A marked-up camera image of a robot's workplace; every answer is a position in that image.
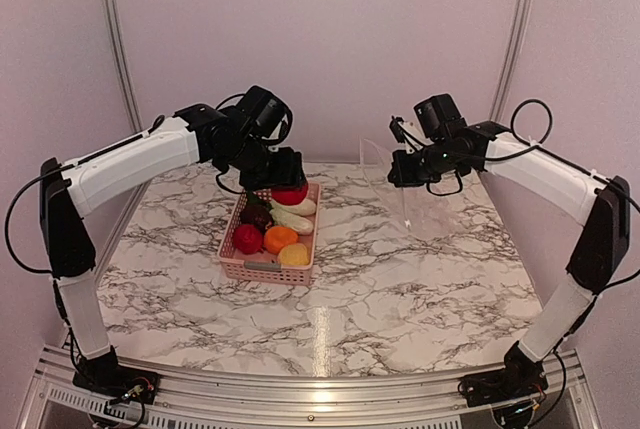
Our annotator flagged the right aluminium corner post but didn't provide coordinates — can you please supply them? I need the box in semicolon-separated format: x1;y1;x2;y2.
489;0;533;122

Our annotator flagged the red pepper front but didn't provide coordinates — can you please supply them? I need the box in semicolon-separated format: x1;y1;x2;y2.
271;183;309;206

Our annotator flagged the pink plastic basket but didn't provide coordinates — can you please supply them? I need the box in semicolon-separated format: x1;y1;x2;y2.
218;181;322;286

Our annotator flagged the red pepper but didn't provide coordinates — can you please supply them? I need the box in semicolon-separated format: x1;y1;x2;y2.
232;224;263;255
271;183;309;206

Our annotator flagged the dark purple pepper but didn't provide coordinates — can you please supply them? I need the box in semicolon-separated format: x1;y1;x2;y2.
239;204;274;233

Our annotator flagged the aluminium corner post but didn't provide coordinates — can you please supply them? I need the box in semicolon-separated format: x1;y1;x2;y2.
102;0;143;133
489;0;533;122

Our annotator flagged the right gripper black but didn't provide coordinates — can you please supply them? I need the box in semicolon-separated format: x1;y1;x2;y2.
387;138;465;188

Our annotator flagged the white cabbage lower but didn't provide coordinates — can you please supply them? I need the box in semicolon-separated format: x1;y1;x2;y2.
270;208;315;236

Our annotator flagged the yellow pepper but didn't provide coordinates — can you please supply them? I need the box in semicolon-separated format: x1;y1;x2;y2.
278;243;310;267

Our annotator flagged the white cabbage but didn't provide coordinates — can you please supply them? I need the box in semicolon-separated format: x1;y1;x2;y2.
270;208;315;236
270;198;317;217

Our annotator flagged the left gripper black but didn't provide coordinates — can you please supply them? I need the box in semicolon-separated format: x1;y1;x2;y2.
220;135;304;191

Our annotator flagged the clear zip top bag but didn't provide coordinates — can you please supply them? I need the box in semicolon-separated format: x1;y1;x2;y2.
357;137;451;240

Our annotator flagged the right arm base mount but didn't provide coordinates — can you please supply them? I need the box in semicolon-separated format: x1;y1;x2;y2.
457;343;548;407

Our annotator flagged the aluminium front rail frame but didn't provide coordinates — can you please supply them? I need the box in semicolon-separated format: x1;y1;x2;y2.
14;346;602;428

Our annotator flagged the orange pepper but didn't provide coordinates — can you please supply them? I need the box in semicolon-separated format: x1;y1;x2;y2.
263;226;299;255

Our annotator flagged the white cabbage upper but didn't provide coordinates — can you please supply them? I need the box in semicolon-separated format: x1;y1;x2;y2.
270;198;317;217

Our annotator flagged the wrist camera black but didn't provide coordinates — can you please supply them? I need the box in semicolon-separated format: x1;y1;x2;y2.
235;85;293;146
414;93;467;143

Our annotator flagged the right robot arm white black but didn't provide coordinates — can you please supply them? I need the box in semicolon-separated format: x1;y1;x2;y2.
388;118;632;397

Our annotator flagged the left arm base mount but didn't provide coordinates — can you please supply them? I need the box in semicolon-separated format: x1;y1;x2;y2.
72;346;160;405

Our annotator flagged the left aluminium corner post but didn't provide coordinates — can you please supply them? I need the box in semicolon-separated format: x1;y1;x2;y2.
102;0;143;133

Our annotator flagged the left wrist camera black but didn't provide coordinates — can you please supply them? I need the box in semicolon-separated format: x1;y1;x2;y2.
235;85;293;146

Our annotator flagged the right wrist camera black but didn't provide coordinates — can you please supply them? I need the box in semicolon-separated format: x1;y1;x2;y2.
414;93;467;143

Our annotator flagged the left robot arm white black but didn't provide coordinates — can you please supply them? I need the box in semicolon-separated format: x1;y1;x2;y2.
40;97;306;394

